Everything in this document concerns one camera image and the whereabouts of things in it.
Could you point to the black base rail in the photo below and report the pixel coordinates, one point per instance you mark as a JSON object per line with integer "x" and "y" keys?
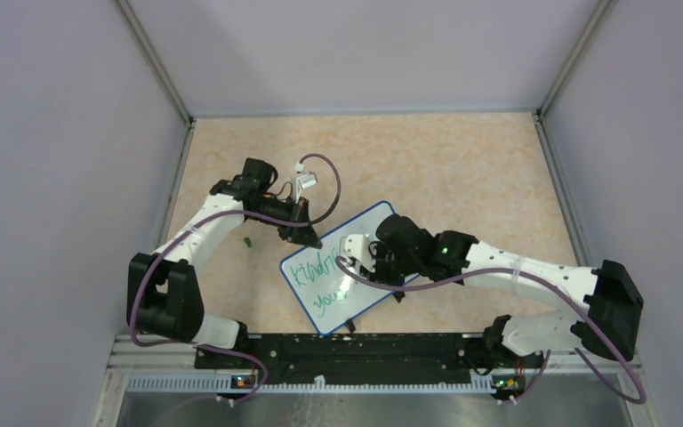
{"x": 369, "y": 359}

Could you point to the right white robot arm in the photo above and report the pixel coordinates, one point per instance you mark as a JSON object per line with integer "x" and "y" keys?
{"x": 598, "y": 309}

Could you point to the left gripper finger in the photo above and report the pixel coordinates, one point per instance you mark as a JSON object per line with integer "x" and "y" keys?
{"x": 307, "y": 236}
{"x": 289, "y": 234}

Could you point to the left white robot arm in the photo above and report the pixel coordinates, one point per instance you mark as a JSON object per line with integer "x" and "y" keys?
{"x": 163, "y": 293}

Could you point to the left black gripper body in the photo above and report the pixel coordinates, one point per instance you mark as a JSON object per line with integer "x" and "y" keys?
{"x": 291, "y": 211}

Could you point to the blue-framed whiteboard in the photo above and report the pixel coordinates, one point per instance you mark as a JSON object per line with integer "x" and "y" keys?
{"x": 327, "y": 296}

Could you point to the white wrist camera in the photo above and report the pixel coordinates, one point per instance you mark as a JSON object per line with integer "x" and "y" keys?
{"x": 301, "y": 181}
{"x": 356, "y": 253}

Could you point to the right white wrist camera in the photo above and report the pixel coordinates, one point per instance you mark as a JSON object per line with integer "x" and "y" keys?
{"x": 356, "y": 253}

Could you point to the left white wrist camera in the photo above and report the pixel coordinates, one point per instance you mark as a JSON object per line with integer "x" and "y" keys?
{"x": 301, "y": 181}

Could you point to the white cable duct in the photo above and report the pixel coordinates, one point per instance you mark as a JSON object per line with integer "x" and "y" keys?
{"x": 227, "y": 384}

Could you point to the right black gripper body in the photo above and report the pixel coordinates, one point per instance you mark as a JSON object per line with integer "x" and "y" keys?
{"x": 390, "y": 266}

